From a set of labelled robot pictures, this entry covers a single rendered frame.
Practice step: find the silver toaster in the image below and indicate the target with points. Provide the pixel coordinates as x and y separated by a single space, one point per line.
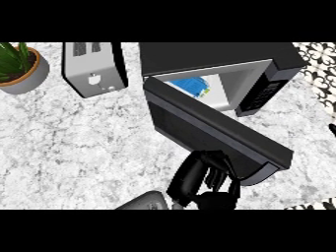
92 74

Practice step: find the black microwave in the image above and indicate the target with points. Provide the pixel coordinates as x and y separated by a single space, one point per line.
199 54

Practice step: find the black microwave door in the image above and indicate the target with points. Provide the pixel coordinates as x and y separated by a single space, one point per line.
214 131

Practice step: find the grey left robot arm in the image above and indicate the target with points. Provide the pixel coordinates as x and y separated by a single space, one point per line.
146 201

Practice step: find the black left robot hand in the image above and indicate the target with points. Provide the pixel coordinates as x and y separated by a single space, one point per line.
187 182

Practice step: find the green plant in grey pot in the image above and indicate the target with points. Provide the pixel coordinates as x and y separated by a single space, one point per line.
24 77

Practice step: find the blue and white milk carton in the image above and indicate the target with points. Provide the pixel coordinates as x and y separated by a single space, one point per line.
190 86

